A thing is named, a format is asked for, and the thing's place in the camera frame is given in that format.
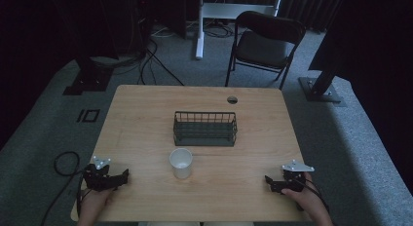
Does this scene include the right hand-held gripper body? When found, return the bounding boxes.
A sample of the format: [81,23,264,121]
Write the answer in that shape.
[272,159,316,194]

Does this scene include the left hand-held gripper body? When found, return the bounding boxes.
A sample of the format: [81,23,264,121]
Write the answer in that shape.
[82,155,115,192]

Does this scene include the person's left hand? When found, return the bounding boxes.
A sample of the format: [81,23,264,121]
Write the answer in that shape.
[77,186,115,222]

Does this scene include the person's right hand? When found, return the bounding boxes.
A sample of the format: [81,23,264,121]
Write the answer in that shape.
[281,171,326,217]

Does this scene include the white paper cup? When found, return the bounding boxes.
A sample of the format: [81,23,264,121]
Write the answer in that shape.
[169,147,194,180]

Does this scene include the black metal stand base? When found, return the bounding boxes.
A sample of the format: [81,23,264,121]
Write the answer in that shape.
[298,69,347,108]
[62,56,115,96]

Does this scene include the black folding chair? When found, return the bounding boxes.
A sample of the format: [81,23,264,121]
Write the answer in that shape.
[224,10,307,91]

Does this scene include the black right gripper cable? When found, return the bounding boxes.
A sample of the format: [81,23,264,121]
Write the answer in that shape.
[300,177,331,214]

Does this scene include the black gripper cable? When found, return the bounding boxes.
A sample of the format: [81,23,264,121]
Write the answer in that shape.
[40,150,93,226]
[300,177,331,214]

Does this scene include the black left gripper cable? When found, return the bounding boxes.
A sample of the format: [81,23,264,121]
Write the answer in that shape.
[40,150,93,226]

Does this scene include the black wire basket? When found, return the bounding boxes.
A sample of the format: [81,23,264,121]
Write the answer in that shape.
[172,110,239,147]

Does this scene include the black floor cables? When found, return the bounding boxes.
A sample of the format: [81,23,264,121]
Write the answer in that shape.
[91,37,186,88]

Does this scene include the white floor cable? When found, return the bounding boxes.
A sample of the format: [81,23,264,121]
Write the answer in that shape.
[150,23,178,39]

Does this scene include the white metal desk frame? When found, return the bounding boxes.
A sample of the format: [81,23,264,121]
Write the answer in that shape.
[194,0,284,60]

